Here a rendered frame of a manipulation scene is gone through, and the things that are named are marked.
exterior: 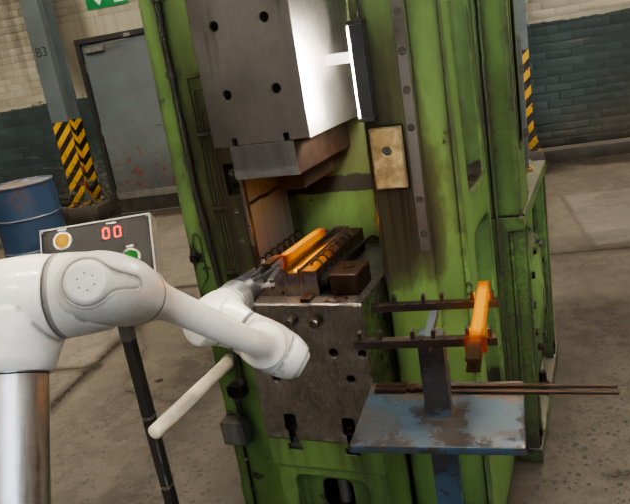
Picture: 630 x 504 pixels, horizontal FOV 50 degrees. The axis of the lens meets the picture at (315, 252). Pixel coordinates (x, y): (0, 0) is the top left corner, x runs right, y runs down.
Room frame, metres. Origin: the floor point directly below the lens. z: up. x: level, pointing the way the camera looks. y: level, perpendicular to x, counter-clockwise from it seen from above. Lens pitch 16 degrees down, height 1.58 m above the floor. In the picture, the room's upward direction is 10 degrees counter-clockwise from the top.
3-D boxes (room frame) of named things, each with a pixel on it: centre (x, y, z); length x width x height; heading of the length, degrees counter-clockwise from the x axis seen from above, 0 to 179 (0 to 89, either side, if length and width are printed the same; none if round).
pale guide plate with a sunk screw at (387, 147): (1.85, -0.24, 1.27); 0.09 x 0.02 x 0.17; 65
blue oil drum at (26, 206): (6.04, 2.48, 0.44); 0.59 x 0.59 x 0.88
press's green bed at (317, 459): (2.04, -0.05, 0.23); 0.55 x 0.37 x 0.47; 155
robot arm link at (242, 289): (1.56, 0.21, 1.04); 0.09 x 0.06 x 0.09; 65
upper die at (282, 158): (2.05, 0.01, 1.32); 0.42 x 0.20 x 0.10; 155
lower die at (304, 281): (2.05, 0.01, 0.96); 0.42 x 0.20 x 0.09; 155
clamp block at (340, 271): (1.84, -0.09, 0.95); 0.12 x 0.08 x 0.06; 155
